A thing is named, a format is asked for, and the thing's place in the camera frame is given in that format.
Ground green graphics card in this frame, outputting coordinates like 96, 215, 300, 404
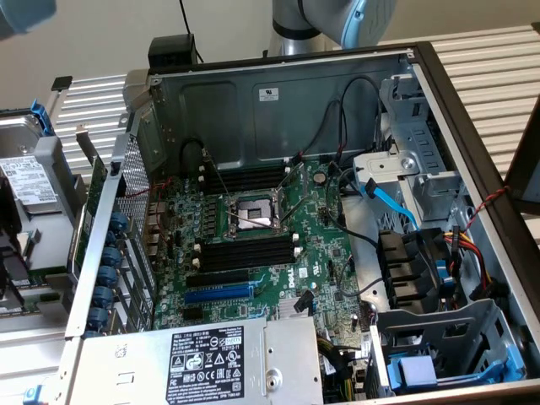
67, 122, 110, 284

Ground red black twisted wire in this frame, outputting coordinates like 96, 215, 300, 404
462, 185, 511, 232

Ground arching black wire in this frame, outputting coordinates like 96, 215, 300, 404
335, 74, 386, 170

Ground grey parts rack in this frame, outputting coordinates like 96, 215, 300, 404
0, 107, 85, 334

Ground blue disk wire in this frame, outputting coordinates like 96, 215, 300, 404
358, 176, 421, 232

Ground CPU socket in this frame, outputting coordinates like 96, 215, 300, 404
227, 192, 278, 233

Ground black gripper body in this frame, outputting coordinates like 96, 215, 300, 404
0, 173, 27, 305

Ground silver power supply unit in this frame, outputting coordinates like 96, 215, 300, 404
78, 314, 326, 405

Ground grey metal disk bay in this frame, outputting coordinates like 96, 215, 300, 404
370, 297, 528, 400

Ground long black camera cable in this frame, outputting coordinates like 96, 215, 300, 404
177, 0, 206, 64

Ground metal port block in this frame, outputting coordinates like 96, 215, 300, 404
142, 201, 169, 259

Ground green RAM stick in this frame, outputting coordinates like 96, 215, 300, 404
0, 294, 43, 317
16, 274, 46, 290

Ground blue plastic disk carrier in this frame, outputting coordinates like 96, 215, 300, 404
386, 354, 527, 396

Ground silver hard disk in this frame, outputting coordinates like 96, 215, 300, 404
0, 112, 64, 217

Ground yellow red power wires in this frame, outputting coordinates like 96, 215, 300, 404
442, 225, 497, 292

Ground silver bracket plate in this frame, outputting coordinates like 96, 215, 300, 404
352, 149, 422, 183

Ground blue disk bracket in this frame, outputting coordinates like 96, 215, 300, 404
30, 98, 57, 137

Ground tall metal disk bay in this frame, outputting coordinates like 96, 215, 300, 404
352, 73, 467, 224

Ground blue wire connector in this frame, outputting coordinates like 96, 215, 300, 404
434, 259, 451, 292

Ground black fan shroud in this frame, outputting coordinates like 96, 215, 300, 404
376, 227, 451, 316

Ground black wire plug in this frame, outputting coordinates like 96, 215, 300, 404
293, 289, 316, 314

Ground looped black wire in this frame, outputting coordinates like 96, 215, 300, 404
180, 137, 208, 175

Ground open metal PC case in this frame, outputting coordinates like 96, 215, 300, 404
58, 40, 540, 405

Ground green Dell motherboard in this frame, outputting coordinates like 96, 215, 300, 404
145, 158, 375, 341

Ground long black expansion slot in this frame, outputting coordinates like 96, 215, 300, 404
186, 269, 251, 289

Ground thin metal locking lever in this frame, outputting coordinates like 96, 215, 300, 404
202, 148, 233, 198
279, 196, 308, 224

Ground dark framed panel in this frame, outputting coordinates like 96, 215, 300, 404
504, 94, 540, 216

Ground black box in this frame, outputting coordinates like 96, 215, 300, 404
147, 34, 199, 71

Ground blue expansion slot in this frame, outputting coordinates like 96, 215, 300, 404
183, 283, 255, 304

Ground silver chipset heatsink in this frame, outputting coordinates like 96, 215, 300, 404
276, 294, 316, 324

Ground thick black wire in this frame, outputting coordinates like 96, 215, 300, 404
324, 164, 381, 250

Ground thin red wire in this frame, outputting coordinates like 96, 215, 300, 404
125, 176, 174, 237

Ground dark blue retention clip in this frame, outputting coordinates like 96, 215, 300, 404
103, 246, 126, 267
92, 285, 115, 308
110, 210, 130, 232
99, 265, 119, 288
87, 306, 110, 330

